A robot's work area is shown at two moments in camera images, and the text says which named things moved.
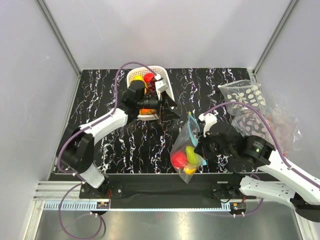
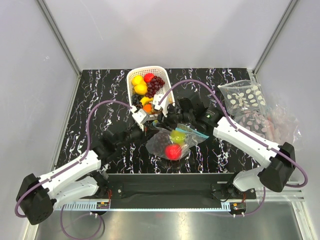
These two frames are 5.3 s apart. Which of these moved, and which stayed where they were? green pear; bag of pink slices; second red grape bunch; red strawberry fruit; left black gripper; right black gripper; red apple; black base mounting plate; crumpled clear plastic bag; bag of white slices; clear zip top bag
Moved: right black gripper; green pear; red apple; clear zip top bag; left black gripper
Stayed: crumpled clear plastic bag; black base mounting plate; bag of pink slices; bag of white slices; red strawberry fruit; second red grape bunch
